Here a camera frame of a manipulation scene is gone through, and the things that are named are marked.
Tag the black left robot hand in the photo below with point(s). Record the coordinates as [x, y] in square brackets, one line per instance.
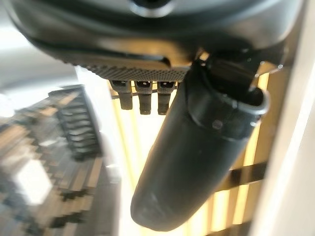
[187, 152]

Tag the wooden slatted dish rack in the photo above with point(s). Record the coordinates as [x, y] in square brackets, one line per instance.
[242, 204]

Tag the black ribbed rack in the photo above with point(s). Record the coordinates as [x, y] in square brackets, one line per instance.
[78, 123]

